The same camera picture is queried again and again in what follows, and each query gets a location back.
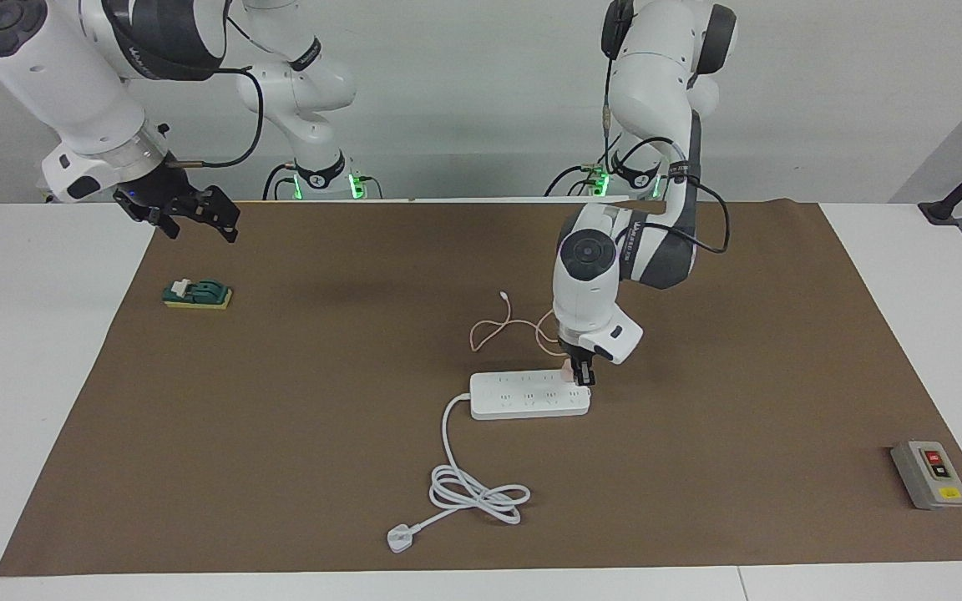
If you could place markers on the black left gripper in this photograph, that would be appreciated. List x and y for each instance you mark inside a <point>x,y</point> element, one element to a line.
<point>571,351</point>

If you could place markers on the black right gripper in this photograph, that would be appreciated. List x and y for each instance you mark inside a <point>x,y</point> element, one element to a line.
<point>168,196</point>

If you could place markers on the pink charger adapter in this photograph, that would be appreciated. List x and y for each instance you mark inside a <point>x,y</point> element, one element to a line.
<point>566,371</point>

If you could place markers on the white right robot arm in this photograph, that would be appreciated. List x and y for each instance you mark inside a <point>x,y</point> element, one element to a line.
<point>63,83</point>

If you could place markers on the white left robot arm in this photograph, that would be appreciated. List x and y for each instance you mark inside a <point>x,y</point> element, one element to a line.
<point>585,292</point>

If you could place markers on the white power strip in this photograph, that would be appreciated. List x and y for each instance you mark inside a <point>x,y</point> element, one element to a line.
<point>523,401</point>

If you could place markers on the white three-pin plug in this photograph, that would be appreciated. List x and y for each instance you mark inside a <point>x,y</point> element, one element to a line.
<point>402,538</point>

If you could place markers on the brown table mat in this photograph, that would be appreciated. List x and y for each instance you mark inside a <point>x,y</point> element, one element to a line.
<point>281,459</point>

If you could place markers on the green knife switch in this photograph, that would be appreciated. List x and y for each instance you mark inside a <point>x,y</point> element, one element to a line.
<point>205,292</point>

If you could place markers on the grey on-off switch box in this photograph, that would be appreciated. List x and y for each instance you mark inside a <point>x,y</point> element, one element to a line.
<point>928,476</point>

